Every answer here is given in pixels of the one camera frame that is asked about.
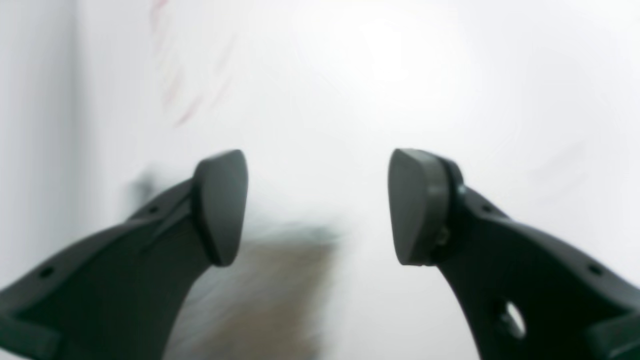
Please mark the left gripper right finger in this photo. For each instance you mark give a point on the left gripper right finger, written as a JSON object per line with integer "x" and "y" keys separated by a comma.
{"x": 525, "y": 294}

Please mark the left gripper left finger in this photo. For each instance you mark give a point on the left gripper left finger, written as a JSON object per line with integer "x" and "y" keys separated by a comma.
{"x": 116, "y": 294}

